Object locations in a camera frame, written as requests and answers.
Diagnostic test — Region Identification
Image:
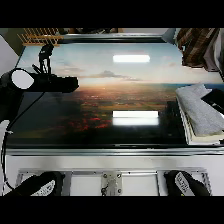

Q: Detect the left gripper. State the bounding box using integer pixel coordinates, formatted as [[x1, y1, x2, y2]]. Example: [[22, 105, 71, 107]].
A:
[[53, 75, 80, 94]]

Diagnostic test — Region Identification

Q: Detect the grey garment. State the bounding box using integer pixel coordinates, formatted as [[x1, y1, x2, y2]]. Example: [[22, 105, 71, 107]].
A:
[[175, 83, 224, 138]]

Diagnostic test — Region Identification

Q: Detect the stack of brown clothes hangers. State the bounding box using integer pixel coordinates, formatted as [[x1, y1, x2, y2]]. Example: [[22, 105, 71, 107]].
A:
[[17, 27, 65, 47]]

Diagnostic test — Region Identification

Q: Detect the checked shirt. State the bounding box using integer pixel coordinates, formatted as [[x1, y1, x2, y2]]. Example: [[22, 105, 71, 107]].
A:
[[175, 27, 220, 68]]

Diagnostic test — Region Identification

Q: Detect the black cable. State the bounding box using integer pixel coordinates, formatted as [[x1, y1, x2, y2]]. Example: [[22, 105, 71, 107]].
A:
[[0, 91, 46, 195]]

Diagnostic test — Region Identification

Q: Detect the silver frame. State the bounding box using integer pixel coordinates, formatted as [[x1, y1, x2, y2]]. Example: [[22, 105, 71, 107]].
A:
[[3, 145, 224, 197]]

